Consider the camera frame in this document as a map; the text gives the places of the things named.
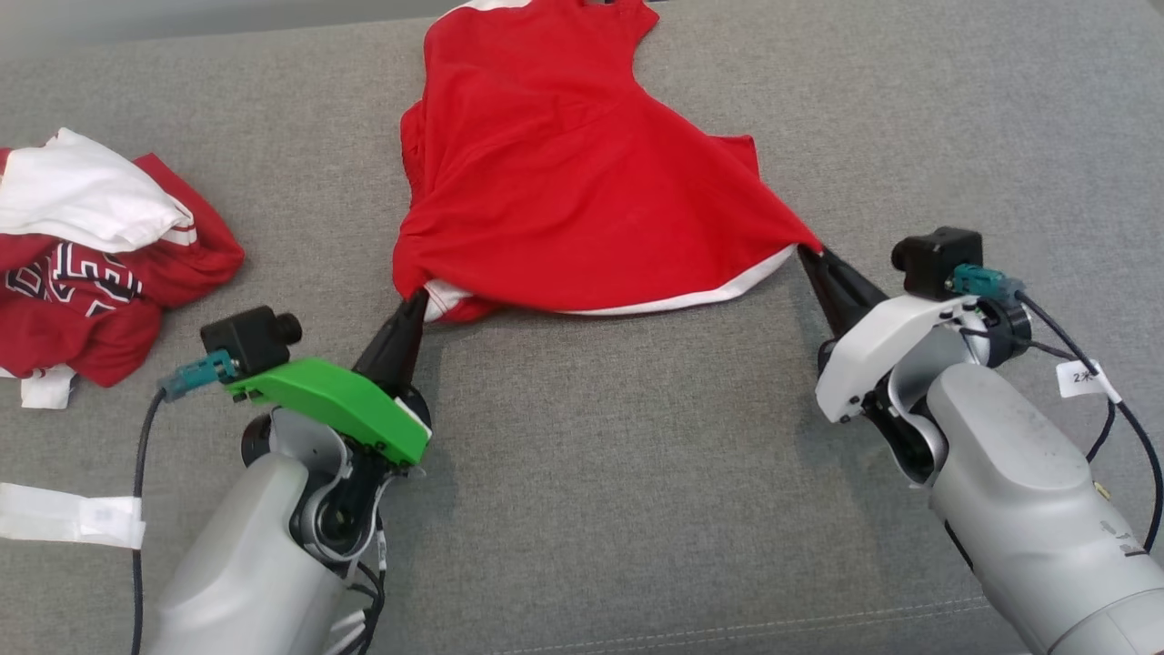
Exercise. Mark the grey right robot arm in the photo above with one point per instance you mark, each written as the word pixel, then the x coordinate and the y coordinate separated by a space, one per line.
pixel 1009 473

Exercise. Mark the red jersey white sleeves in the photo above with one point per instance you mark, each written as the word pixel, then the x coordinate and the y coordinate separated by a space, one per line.
pixel 82 273

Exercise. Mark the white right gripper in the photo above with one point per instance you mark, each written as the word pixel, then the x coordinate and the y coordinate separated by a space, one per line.
pixel 873 350

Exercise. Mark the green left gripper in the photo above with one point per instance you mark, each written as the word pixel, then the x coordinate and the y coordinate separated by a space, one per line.
pixel 336 400

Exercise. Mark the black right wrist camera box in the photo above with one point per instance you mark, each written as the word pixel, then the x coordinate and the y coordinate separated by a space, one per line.
pixel 937 262

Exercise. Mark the white tape strip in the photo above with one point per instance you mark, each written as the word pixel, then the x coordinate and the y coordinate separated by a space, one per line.
pixel 64 514

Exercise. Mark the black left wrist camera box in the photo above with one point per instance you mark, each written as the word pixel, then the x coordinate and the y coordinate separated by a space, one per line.
pixel 245 338

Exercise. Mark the plain red shorts white trim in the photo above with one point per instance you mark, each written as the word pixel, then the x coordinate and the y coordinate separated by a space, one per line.
pixel 564 164

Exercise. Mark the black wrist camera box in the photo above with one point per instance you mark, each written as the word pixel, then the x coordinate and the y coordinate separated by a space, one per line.
pixel 937 262
pixel 245 338

